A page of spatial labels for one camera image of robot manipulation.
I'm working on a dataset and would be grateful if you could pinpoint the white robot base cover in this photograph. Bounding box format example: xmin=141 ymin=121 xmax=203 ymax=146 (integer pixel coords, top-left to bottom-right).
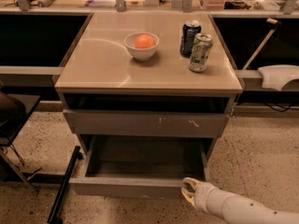
xmin=258 ymin=64 xmax=299 ymax=91

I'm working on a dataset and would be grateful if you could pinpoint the dark chair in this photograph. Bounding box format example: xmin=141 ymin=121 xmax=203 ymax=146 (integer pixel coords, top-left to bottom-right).
xmin=0 ymin=91 xmax=40 ymax=194

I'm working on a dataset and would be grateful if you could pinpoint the grey drawer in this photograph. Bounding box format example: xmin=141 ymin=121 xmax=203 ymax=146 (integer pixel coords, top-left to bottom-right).
xmin=71 ymin=135 xmax=212 ymax=199
xmin=64 ymin=109 xmax=228 ymax=138

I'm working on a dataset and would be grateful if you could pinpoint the grey top drawer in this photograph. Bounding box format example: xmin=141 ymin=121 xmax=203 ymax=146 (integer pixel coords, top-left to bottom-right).
xmin=64 ymin=109 xmax=228 ymax=138

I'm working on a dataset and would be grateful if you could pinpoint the dark blue soda can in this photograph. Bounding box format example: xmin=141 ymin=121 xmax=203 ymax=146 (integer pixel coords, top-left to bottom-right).
xmin=180 ymin=20 xmax=201 ymax=57

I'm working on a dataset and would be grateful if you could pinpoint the black metal floor bar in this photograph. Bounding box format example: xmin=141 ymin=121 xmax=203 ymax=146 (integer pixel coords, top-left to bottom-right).
xmin=47 ymin=146 xmax=82 ymax=224

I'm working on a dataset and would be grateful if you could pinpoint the white stick with tip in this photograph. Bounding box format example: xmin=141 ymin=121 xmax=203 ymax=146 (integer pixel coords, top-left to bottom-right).
xmin=243 ymin=18 xmax=281 ymax=70

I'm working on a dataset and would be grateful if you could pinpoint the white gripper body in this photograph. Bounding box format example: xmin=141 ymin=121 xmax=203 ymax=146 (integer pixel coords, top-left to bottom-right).
xmin=193 ymin=182 xmax=221 ymax=212

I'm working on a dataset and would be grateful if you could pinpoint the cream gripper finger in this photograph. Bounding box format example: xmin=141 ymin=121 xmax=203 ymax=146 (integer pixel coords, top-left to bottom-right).
xmin=181 ymin=188 xmax=195 ymax=206
xmin=182 ymin=177 xmax=202 ymax=190

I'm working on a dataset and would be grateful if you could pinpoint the grey drawer cabinet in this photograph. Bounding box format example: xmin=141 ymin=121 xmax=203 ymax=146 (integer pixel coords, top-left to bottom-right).
xmin=53 ymin=10 xmax=244 ymax=191

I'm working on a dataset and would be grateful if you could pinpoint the white ceramic bowl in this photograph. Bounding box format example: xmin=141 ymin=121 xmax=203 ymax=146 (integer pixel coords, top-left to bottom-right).
xmin=124 ymin=32 xmax=160 ymax=61

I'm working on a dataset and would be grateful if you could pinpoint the orange fruit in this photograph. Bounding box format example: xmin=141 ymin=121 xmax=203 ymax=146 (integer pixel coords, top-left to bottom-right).
xmin=135 ymin=34 xmax=156 ymax=49

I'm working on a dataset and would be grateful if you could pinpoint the green white soda can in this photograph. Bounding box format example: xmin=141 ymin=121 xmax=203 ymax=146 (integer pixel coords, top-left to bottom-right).
xmin=189 ymin=33 xmax=213 ymax=73

